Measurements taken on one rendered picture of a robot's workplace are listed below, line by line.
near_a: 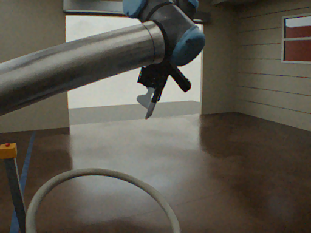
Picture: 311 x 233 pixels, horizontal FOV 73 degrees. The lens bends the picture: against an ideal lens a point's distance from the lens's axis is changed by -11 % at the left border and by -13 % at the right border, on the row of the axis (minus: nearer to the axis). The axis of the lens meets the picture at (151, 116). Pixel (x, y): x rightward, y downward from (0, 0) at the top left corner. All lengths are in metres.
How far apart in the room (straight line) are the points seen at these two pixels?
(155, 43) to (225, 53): 8.44
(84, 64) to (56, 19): 6.46
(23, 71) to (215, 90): 8.38
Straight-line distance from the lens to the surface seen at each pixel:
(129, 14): 0.58
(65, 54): 0.41
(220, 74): 8.75
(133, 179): 0.91
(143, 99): 0.70
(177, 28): 0.48
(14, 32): 6.87
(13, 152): 1.89
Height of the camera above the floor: 1.62
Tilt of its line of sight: 12 degrees down
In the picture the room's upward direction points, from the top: straight up
